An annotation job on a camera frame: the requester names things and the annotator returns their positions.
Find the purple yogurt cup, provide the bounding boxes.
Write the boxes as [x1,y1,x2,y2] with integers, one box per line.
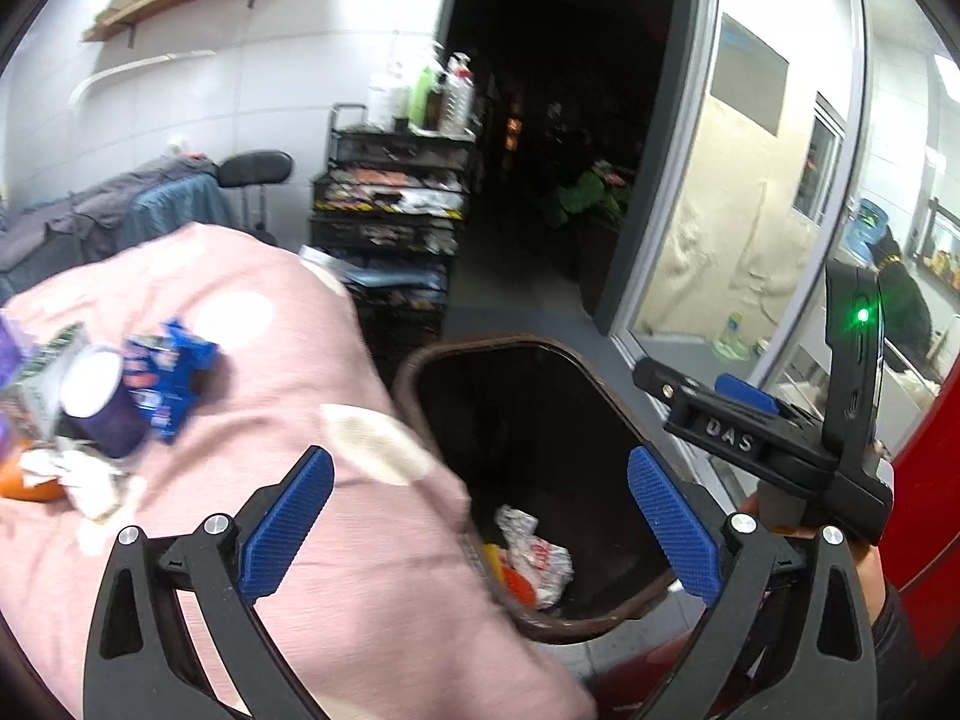
[60,348,148,458]

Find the blue foil snack bag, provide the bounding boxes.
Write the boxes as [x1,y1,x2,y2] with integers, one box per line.
[122,319,220,445]

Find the orange foam fruit net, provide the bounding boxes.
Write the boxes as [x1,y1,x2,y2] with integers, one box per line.
[500,564,539,610]

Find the yellow foam fruit net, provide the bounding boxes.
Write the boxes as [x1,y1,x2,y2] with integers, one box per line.
[482,543,509,585]

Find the purple plastic bag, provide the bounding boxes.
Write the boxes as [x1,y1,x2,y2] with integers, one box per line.
[2,317,41,458]

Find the brown trash bin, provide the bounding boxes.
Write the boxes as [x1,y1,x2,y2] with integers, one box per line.
[392,335,675,645]

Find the person's right hand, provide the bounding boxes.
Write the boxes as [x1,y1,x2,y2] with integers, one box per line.
[739,494,887,626]

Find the pink spotted bed blanket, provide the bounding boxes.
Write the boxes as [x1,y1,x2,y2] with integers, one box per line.
[2,223,596,718]

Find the white red crumpled wrapper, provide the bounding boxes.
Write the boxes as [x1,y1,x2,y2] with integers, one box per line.
[494,505,574,611]

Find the crumpled white paper wrapper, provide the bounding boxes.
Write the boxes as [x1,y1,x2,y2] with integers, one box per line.
[18,437,145,522]

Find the orange plastic bottle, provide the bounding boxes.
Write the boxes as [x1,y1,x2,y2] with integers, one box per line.
[0,442,65,502]

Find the green white milk carton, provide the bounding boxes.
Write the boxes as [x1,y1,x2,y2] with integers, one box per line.
[2,322,89,440]

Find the potted green plant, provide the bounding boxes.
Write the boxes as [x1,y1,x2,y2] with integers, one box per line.
[558,161,633,231]

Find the black rolling storage cart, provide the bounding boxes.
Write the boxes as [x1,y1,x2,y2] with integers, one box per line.
[309,103,475,367]

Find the grey towel on bed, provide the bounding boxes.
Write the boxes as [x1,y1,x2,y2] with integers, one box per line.
[2,154,218,271]

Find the black round stool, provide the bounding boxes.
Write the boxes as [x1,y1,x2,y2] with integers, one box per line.
[217,149,295,245]

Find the blue covered massage bed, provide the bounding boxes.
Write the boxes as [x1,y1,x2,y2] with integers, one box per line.
[2,156,236,301]

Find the green lotion bottle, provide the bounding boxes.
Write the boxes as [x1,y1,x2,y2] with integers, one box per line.
[409,65,438,127]

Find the dark brown pump bottle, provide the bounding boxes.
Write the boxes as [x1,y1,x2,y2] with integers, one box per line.
[423,71,448,132]

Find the clear red cap bottle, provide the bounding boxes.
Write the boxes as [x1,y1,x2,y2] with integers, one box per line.
[441,52,473,137]

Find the white curved floor lamp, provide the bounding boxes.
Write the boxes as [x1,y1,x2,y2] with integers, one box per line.
[67,49,217,109]

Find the glass door frame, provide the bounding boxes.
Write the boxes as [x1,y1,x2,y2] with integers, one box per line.
[613,0,867,387]

